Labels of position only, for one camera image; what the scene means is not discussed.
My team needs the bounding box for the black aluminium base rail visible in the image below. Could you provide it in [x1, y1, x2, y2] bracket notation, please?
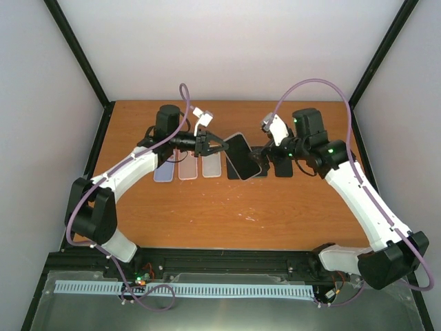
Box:
[44, 246, 413, 287]

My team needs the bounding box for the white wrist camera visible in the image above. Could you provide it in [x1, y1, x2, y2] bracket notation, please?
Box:
[261, 113, 289, 147]
[192, 107, 214, 137]

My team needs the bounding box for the light blue slotted cable duct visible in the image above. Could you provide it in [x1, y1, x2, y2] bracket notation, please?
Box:
[53, 280, 314, 301]

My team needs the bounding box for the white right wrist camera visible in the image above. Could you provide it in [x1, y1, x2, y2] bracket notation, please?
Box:
[261, 113, 289, 147]

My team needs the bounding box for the cream white phone case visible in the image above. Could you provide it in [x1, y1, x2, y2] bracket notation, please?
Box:
[202, 154, 222, 178]

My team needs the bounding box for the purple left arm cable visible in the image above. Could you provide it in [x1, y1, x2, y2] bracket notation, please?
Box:
[65, 82, 192, 311]

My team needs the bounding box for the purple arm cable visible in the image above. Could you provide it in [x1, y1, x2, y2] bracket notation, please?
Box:
[65, 82, 192, 311]
[271, 78, 435, 308]

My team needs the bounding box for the black frame post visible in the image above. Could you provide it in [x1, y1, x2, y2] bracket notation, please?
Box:
[43, 0, 116, 111]
[349, 0, 419, 110]

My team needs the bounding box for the black right frame post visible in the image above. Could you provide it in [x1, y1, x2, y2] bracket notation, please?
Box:
[349, 0, 419, 110]

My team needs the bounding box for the dark green phone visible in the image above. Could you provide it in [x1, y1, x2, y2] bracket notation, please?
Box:
[249, 146, 269, 178]

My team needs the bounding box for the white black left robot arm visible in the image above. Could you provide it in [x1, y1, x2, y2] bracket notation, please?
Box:
[65, 105, 228, 278]

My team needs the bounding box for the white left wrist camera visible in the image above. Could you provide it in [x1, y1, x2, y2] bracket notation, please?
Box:
[192, 107, 214, 137]

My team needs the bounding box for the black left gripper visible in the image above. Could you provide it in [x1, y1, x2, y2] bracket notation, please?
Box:
[171, 129, 229, 158]

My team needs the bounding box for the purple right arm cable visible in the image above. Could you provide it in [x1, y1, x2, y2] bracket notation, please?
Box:
[271, 78, 435, 308]

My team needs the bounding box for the black left frame post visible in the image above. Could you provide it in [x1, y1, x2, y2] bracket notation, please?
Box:
[43, 0, 116, 111]

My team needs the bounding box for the dark grey phone corner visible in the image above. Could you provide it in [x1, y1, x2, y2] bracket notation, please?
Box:
[224, 132, 262, 181]

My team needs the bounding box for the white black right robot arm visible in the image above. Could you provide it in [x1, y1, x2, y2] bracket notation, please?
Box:
[252, 108, 429, 290]

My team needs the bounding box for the black phone from lilac case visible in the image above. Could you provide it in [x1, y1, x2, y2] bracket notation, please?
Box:
[274, 160, 294, 178]

